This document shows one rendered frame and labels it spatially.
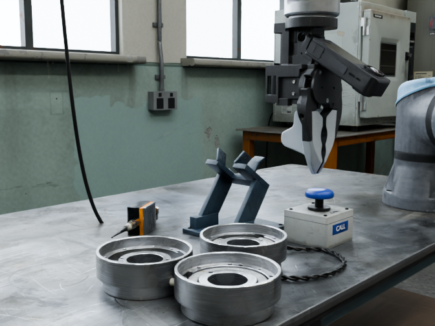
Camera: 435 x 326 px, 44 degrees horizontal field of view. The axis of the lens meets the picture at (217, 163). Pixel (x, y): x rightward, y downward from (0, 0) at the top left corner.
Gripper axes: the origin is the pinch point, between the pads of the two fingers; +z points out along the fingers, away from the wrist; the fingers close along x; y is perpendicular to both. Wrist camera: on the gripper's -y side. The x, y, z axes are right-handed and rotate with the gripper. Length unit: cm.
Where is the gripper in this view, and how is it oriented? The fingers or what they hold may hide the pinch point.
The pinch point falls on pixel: (320, 165)
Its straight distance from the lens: 77.3
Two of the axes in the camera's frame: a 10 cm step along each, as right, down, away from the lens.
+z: 0.0, 9.9, 1.4
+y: -7.3, -1.0, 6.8
